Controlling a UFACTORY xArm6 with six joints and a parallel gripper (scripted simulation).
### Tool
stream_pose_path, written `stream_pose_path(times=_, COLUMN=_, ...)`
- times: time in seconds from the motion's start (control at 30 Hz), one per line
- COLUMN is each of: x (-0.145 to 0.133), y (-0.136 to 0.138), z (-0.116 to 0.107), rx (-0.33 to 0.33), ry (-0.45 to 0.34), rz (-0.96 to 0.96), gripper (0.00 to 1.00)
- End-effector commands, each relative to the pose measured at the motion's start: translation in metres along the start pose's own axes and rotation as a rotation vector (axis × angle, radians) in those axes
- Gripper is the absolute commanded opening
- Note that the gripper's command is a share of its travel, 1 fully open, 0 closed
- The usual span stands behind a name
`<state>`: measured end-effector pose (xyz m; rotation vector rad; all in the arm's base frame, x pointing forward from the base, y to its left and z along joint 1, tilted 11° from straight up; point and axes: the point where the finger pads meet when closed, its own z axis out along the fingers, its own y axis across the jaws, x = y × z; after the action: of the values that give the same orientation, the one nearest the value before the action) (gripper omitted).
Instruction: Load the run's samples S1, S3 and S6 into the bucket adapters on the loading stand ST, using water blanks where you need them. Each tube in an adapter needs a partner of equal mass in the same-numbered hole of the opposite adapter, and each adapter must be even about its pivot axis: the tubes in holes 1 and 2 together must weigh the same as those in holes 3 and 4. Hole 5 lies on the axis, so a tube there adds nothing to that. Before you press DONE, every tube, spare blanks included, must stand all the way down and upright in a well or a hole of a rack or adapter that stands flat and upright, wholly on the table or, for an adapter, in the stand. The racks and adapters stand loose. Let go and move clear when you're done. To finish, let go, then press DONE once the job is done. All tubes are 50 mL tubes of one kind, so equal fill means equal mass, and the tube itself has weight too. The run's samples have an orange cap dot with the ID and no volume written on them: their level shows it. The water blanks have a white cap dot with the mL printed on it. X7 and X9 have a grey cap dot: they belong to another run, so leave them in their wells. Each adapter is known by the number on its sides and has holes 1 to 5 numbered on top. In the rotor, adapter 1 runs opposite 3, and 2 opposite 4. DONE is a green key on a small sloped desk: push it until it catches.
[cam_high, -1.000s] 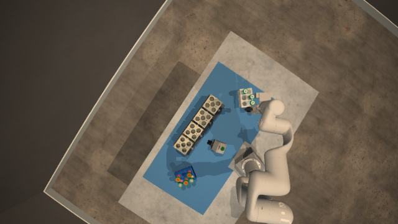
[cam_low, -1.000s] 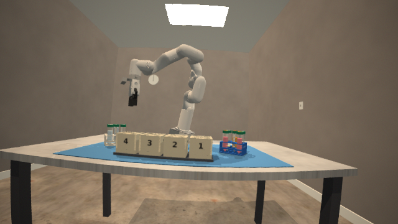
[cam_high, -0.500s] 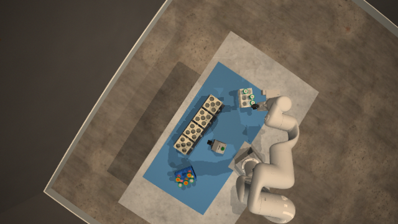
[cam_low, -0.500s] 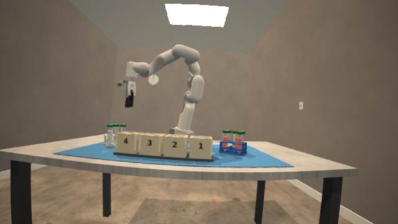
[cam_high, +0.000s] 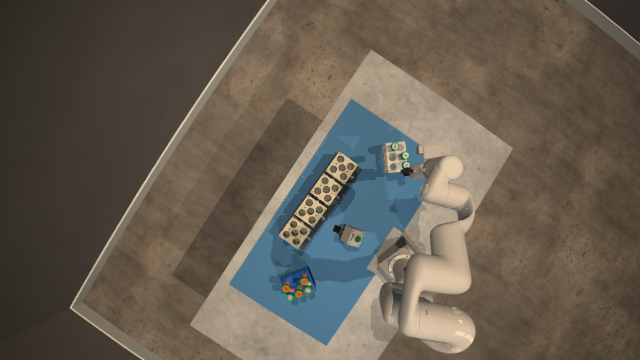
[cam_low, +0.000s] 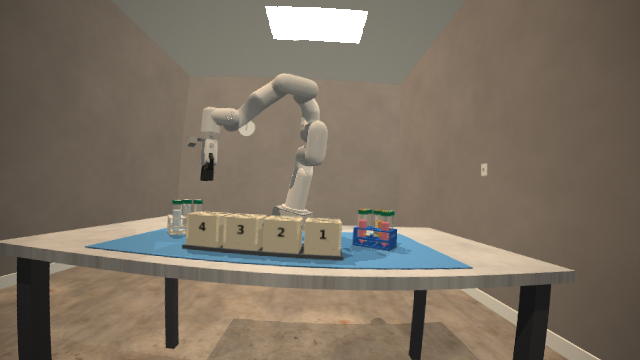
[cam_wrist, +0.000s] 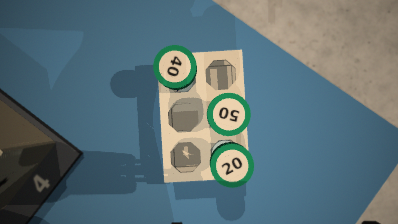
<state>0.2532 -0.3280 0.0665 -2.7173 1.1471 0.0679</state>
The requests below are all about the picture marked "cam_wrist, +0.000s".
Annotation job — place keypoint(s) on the blue bench mat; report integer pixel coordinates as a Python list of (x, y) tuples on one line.
[(85, 68)]

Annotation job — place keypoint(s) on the beige tube rack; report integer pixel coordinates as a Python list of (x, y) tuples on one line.
[(187, 143)]

